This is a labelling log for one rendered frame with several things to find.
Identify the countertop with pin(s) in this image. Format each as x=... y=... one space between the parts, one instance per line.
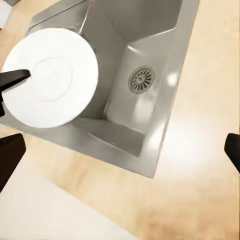
x=195 y=192

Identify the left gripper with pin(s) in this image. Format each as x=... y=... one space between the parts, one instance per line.
x=9 y=79

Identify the saucer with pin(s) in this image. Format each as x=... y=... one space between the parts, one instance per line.
x=64 y=76

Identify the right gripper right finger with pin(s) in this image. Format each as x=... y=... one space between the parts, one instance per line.
x=232 y=149

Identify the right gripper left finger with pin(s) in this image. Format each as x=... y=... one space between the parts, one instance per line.
x=12 y=149

